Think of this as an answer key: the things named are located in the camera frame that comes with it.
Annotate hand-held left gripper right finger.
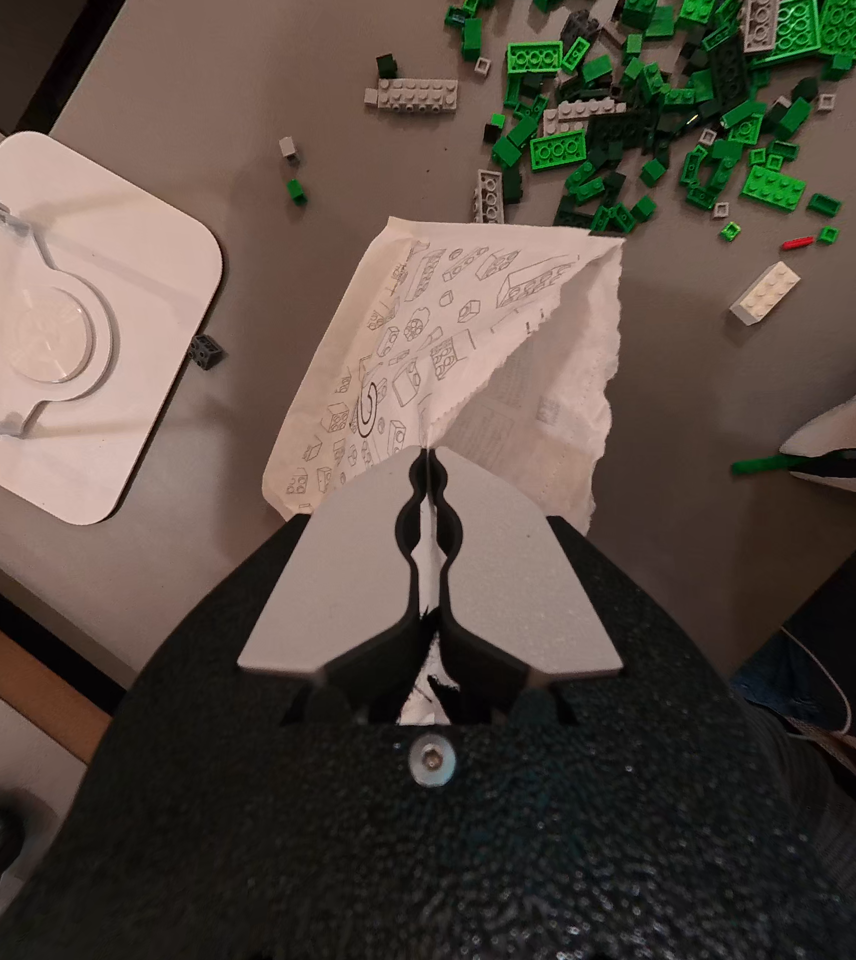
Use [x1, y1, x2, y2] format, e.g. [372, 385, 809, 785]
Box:
[431, 447, 625, 690]

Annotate pile of mixed toy bricks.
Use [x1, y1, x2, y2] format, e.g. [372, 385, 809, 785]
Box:
[443, 0, 856, 245]

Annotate white base book stand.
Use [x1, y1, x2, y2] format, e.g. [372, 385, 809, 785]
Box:
[0, 131, 225, 526]

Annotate white printed paper bag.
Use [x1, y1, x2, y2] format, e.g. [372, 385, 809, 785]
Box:
[261, 216, 627, 710]

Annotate white brick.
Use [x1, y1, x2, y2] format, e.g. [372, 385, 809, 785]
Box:
[729, 262, 802, 326]

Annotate light grey long brick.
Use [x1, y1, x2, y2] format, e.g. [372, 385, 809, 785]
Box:
[365, 77, 460, 114]

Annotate white cord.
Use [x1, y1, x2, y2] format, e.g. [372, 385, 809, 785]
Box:
[776, 626, 856, 740]

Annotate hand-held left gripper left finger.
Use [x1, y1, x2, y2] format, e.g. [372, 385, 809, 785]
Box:
[237, 447, 432, 687]

